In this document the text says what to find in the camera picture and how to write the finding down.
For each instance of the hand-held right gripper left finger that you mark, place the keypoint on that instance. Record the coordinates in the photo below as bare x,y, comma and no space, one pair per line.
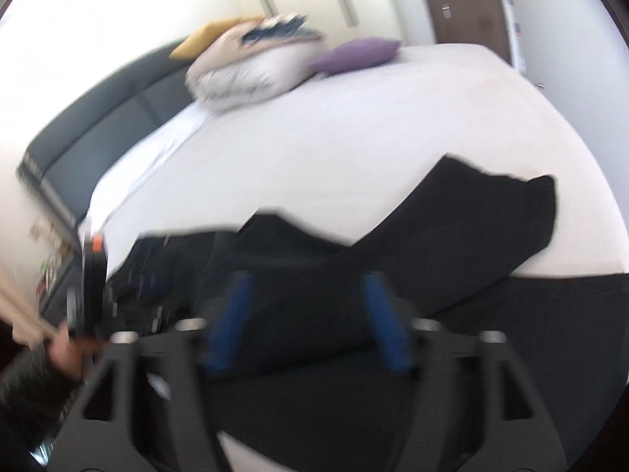
228,327

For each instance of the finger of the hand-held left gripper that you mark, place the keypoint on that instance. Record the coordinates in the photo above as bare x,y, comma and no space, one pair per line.
142,280

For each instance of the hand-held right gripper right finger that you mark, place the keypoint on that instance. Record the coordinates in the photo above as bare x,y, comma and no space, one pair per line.
388,327

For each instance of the black pants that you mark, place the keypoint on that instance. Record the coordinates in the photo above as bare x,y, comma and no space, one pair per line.
442,226

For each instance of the person's left forearm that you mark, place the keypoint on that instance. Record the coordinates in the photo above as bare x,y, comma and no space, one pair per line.
29,393

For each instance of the person's left hand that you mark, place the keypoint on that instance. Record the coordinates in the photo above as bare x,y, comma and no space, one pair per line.
66,351

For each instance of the nightstand clutter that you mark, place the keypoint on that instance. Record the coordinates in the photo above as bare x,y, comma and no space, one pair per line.
54,270

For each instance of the dark ribbed cloth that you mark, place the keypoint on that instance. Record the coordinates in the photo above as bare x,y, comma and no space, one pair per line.
540,334

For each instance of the dark grey headboard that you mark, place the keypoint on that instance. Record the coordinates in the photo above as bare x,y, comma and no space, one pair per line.
98,123

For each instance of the white bed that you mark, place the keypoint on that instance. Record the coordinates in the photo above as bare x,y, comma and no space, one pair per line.
368,123

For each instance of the folded white duvet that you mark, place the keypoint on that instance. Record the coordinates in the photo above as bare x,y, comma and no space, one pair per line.
245,76

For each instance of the yellow pillow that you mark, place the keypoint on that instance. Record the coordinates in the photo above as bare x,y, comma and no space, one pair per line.
204,39

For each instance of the purple pillow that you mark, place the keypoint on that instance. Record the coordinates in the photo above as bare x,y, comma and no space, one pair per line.
351,56

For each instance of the blue patterned folded blanket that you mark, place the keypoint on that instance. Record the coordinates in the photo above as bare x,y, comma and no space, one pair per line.
280,29

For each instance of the brown door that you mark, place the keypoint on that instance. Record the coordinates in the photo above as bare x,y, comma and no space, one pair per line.
462,0

